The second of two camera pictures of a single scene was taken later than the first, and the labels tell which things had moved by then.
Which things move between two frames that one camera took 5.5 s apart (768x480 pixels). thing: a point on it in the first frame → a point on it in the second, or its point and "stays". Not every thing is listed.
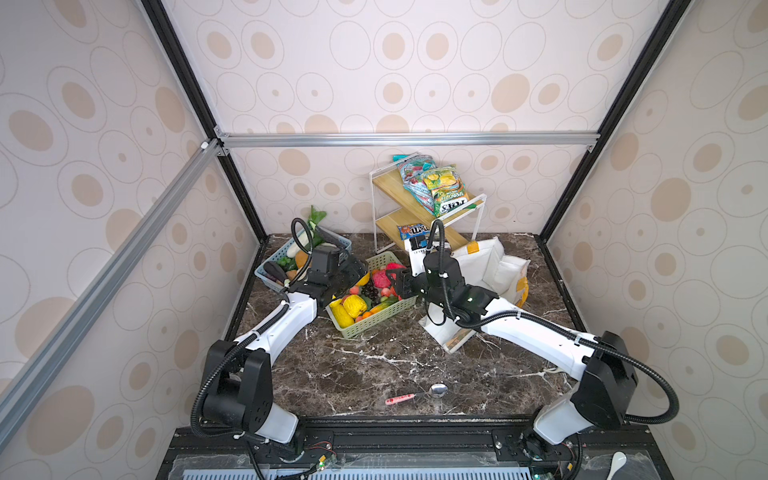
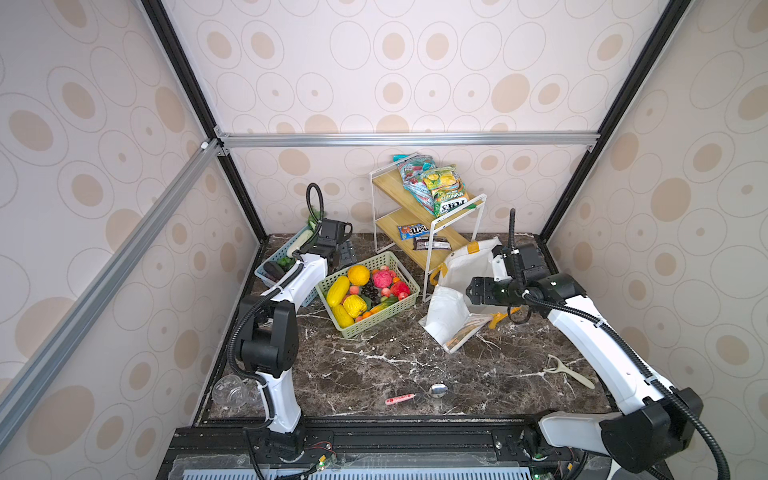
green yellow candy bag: x=447 y=188 stays
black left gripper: x=352 y=274 → x=345 y=252
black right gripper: x=403 y=281 → x=487 y=296
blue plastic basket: x=291 y=263 stays
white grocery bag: x=485 y=262 stays
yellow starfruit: x=354 y=305 stays
